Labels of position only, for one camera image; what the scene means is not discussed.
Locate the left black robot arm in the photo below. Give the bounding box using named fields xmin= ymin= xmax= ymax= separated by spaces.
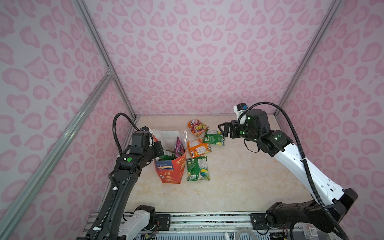
xmin=77 ymin=142 xmax=164 ymax=240

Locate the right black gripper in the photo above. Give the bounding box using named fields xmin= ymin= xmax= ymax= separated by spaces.
xmin=216 ymin=121 xmax=260 ymax=143

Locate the large green snack packet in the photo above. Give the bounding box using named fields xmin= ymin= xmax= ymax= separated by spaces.
xmin=187 ymin=156 xmax=210 ymax=182

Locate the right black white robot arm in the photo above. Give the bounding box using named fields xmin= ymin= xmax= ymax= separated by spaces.
xmin=218 ymin=121 xmax=358 ymax=240

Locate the purple snack packet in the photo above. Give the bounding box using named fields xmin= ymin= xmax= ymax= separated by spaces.
xmin=174 ymin=137 xmax=185 ymax=158

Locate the red yellow snack packet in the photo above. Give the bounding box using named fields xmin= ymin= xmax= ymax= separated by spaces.
xmin=188 ymin=119 xmax=209 ymax=137

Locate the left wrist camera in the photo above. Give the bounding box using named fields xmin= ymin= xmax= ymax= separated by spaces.
xmin=131 ymin=127 xmax=154 ymax=149

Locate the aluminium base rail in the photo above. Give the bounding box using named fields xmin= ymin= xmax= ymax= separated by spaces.
xmin=80 ymin=209 xmax=340 ymax=240

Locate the red white paper bag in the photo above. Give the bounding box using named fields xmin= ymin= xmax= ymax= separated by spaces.
xmin=151 ymin=129 xmax=188 ymax=184

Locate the small green snack packet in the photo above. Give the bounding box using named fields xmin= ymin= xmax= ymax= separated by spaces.
xmin=203 ymin=130 xmax=225 ymax=146

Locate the orange snack packet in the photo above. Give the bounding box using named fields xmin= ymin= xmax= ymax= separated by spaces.
xmin=187 ymin=138 xmax=212 ymax=158

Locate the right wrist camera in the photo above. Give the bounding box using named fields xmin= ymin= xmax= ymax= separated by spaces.
xmin=233 ymin=103 xmax=248 ymax=123

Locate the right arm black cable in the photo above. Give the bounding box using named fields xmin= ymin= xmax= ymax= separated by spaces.
xmin=243 ymin=101 xmax=350 ymax=240

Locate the diagonal aluminium frame bar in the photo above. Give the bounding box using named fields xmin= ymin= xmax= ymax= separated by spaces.
xmin=1 ymin=68 xmax=113 ymax=240

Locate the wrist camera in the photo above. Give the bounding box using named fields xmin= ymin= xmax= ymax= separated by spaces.
xmin=131 ymin=127 xmax=154 ymax=149
xmin=233 ymin=103 xmax=248 ymax=123

